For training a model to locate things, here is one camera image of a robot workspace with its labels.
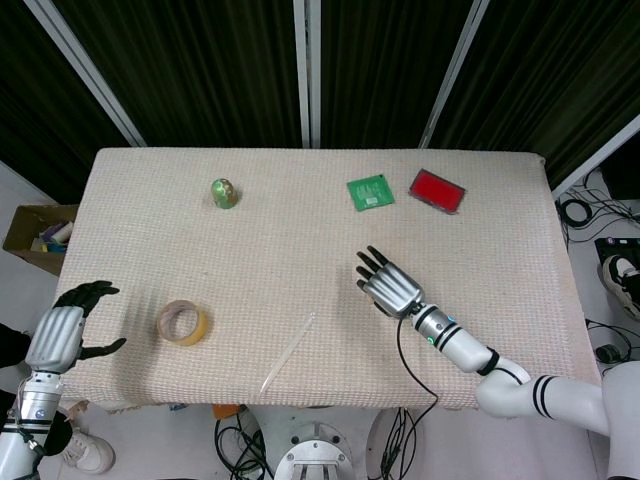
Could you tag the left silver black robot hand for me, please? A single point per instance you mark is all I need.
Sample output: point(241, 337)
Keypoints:
point(54, 337)

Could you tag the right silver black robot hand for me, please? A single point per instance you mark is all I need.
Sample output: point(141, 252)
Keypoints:
point(392, 290)

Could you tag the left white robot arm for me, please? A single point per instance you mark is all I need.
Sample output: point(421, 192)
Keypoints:
point(37, 400)

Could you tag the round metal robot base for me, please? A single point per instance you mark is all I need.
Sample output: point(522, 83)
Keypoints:
point(315, 455)

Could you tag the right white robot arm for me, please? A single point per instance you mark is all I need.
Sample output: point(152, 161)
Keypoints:
point(465, 350)

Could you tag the green circuit board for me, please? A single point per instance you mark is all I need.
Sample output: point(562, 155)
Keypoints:
point(371, 192)

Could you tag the purple and white roll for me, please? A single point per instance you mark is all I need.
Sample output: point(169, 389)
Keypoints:
point(57, 232)

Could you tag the brown cardboard box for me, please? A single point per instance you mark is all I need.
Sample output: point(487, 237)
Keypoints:
point(20, 235)

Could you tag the red ink pad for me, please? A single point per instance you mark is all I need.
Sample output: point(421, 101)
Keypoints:
point(437, 191)

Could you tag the white shoe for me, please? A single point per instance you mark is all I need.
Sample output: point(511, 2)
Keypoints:
point(90, 450)

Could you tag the clear plastic stick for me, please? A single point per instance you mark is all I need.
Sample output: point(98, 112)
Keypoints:
point(290, 350)

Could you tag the beige woven tablecloth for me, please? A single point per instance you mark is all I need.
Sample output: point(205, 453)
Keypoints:
point(275, 250)

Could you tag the yellow packing tape roll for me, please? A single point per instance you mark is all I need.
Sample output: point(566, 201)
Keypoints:
point(197, 334)

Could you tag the small orange object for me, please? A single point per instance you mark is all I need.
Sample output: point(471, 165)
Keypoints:
point(225, 411)

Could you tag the green dome-shaped figurine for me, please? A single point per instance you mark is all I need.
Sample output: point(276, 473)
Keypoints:
point(224, 194)

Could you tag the small black round device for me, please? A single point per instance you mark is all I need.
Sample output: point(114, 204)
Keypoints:
point(607, 353)

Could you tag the black and white sneaker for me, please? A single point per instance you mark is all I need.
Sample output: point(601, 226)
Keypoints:
point(620, 280)

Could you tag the dark pleated curtain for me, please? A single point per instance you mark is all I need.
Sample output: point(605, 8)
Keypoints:
point(200, 75)

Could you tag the white aluminium frame post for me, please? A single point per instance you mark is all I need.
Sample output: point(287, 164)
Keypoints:
point(595, 155)
point(306, 75)
point(452, 75)
point(85, 70)

